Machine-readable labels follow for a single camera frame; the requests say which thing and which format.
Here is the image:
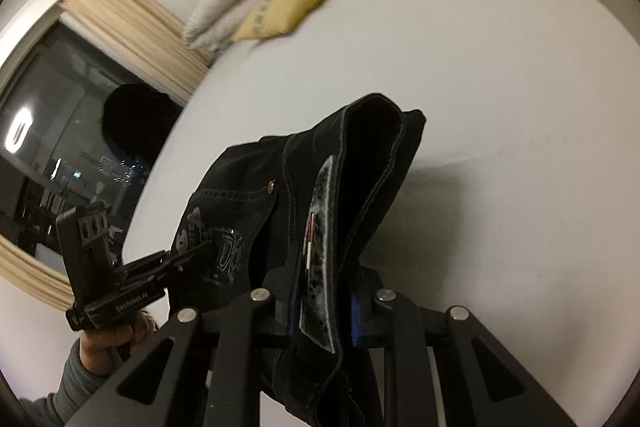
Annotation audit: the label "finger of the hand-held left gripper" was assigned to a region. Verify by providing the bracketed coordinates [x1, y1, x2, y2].
[119, 239, 214, 290]

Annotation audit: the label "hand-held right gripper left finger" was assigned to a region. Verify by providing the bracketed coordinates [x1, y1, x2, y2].
[65, 267, 297, 427]

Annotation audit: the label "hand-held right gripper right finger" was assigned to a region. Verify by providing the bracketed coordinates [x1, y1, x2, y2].
[350, 267, 576, 427]

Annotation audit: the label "black pants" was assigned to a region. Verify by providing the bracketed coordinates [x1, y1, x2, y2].
[170, 93, 427, 427]

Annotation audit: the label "person's left forearm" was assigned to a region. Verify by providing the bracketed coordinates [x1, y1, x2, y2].
[15, 339, 121, 427]

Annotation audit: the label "person's left hand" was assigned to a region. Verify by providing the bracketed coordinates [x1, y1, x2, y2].
[77, 309, 156, 376]

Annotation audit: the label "dark window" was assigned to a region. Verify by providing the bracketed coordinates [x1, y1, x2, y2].
[0, 19, 183, 258]

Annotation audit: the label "white bed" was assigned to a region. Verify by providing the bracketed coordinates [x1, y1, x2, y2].
[120, 0, 636, 427]

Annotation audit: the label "yellow cushion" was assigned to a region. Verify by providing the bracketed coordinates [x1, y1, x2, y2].
[231, 0, 351, 42]

